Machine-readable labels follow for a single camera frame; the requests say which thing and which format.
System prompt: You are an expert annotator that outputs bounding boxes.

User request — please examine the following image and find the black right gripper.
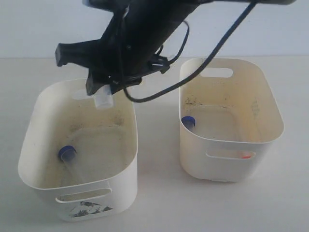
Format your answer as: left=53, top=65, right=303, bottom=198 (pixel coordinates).
left=55, top=4, right=169, bottom=96

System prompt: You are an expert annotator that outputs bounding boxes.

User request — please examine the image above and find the blue-capped tube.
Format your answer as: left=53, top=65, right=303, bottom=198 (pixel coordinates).
left=181, top=116, right=196, bottom=131
left=57, top=145, right=87, bottom=183

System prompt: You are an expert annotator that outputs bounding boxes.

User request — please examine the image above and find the black cable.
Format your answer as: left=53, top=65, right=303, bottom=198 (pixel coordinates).
left=123, top=0, right=260, bottom=103

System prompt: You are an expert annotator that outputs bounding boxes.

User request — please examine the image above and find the orange-capped tube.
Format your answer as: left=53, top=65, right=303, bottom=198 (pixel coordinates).
left=93, top=85, right=113, bottom=110
left=238, top=151, right=255, bottom=159

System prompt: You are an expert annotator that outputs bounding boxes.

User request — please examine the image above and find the white plastic bin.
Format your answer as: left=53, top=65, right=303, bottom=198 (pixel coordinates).
left=179, top=58, right=284, bottom=182
left=18, top=79, right=138, bottom=222

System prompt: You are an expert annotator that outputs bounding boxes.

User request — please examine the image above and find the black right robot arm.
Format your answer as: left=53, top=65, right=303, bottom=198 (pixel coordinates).
left=55, top=0, right=205, bottom=96

